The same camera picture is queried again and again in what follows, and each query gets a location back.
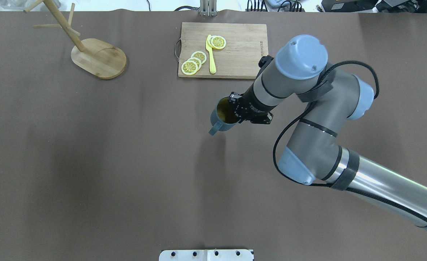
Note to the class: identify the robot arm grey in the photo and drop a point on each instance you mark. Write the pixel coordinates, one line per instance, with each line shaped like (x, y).
(334, 93)

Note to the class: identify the yellow plastic knife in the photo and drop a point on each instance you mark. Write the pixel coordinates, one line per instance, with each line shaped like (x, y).
(212, 65)

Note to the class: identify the wooden cup storage rack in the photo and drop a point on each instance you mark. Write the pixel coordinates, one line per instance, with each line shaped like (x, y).
(95, 56)

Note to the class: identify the lemon slice front left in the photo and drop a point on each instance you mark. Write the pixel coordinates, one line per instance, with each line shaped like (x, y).
(217, 42)

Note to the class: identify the bamboo cutting board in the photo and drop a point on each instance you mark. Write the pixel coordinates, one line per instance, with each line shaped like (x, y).
(246, 44)

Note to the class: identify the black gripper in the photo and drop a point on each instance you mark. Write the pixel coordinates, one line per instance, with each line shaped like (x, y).
(250, 104)

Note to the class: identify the dark teal mug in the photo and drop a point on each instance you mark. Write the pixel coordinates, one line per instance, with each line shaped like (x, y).
(221, 117)

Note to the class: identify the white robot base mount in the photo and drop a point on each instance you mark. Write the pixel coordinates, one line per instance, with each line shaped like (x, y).
(207, 255)

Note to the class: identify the lemon slice under front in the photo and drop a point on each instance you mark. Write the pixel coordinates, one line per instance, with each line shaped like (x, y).
(209, 41)

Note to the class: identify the lemon slice middle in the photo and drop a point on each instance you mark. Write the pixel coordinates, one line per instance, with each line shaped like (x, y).
(197, 61)

